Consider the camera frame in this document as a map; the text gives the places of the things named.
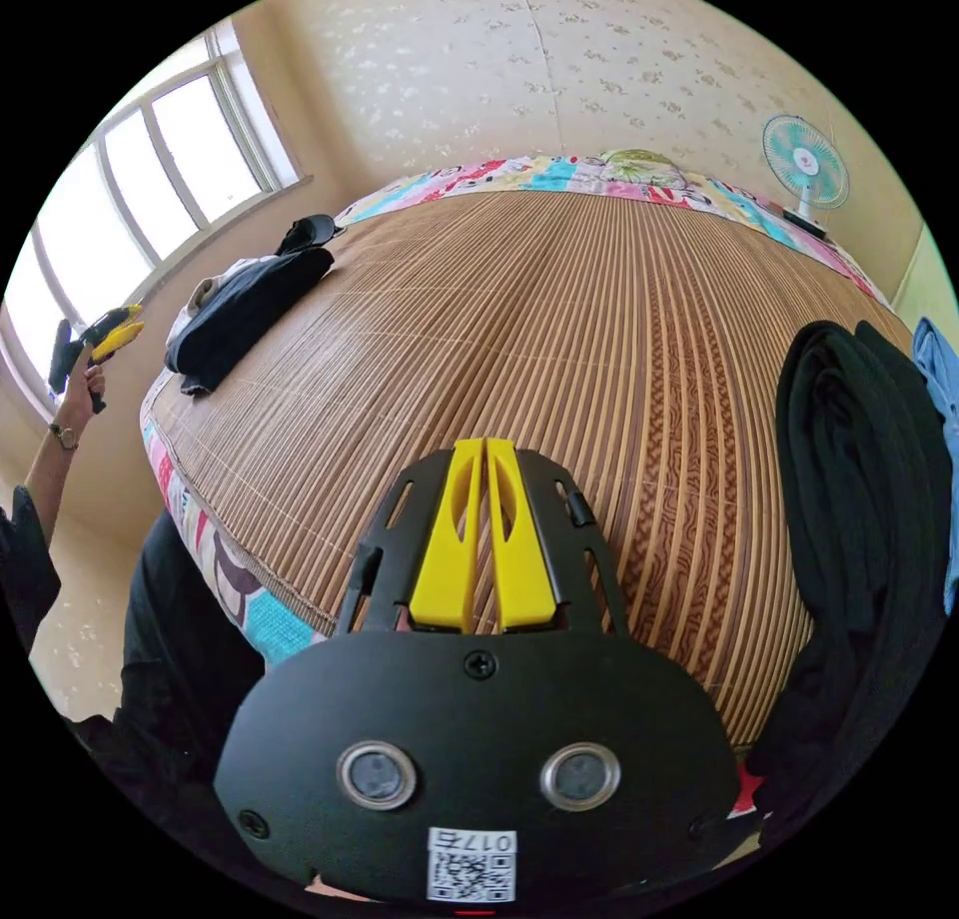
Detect green patterned pillow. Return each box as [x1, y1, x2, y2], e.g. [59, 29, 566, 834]
[598, 148, 687, 186]

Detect black garment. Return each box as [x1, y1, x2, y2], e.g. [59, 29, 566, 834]
[273, 214, 348, 258]

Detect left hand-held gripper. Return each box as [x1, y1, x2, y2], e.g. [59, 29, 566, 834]
[71, 304, 147, 417]

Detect person's left hand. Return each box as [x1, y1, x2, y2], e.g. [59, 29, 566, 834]
[55, 361, 109, 435]

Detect person's body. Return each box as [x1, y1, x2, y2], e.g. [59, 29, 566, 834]
[0, 483, 391, 907]

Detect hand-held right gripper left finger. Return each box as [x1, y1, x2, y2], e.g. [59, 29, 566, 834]
[408, 438, 486, 633]

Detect window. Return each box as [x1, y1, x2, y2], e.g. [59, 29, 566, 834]
[0, 16, 313, 420]

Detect person's left forearm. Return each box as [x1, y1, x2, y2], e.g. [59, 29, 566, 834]
[22, 423, 81, 547]

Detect pile of black clothes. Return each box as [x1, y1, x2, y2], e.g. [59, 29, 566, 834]
[745, 319, 954, 851]

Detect blue jeans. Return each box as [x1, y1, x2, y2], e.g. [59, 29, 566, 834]
[910, 316, 959, 617]

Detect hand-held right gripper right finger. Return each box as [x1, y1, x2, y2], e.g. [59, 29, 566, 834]
[484, 436, 561, 633]

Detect teal standing fan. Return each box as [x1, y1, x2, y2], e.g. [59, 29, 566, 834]
[761, 113, 852, 236]

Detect pile of folded clothes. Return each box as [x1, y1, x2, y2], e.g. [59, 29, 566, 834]
[163, 247, 338, 399]

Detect bed with woven mat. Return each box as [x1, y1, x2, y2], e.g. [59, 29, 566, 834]
[140, 150, 920, 821]

